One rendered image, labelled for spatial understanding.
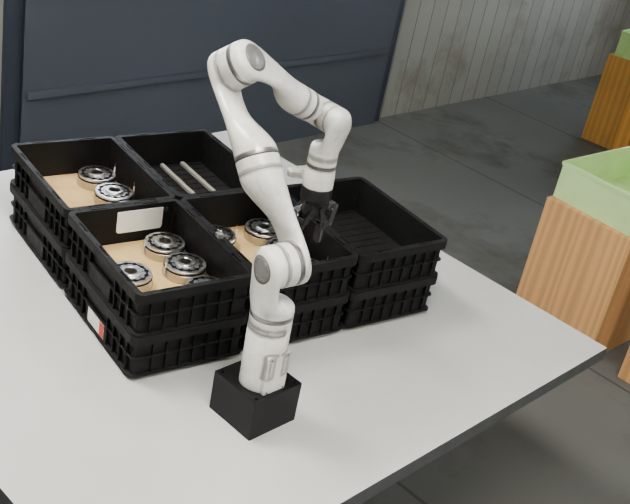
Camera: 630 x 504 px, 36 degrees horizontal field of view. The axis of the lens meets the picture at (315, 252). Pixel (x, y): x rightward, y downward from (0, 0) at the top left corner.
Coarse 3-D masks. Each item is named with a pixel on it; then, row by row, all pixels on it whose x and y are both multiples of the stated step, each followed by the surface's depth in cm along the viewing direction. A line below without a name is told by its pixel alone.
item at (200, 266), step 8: (168, 256) 235; (176, 256) 236; (192, 256) 238; (168, 264) 232; (176, 264) 233; (200, 264) 235; (176, 272) 230; (184, 272) 230; (192, 272) 231; (200, 272) 232
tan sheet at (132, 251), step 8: (104, 248) 240; (112, 248) 240; (120, 248) 241; (128, 248) 242; (136, 248) 242; (112, 256) 237; (120, 256) 238; (128, 256) 238; (136, 256) 239; (144, 256) 240; (144, 264) 236; (152, 264) 237; (160, 264) 238; (152, 272) 234; (160, 272) 234; (152, 280) 231; (160, 280) 231; (168, 280) 232; (152, 288) 227; (160, 288) 228
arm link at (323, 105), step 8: (320, 96) 216; (320, 104) 214; (328, 104) 221; (336, 104) 221; (312, 112) 214; (320, 112) 215; (304, 120) 216; (312, 120) 216; (320, 120) 220; (320, 128) 222
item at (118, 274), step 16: (96, 208) 236; (112, 208) 237; (128, 208) 240; (80, 224) 227; (96, 240) 222; (96, 256) 220; (112, 272) 214; (128, 288) 208; (176, 288) 210; (192, 288) 212; (208, 288) 215; (224, 288) 218; (144, 304) 207
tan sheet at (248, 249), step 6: (234, 228) 261; (240, 228) 262; (240, 234) 259; (240, 240) 256; (246, 240) 256; (240, 246) 253; (246, 246) 254; (252, 246) 254; (258, 246) 255; (246, 252) 251; (252, 252) 251; (252, 258) 249
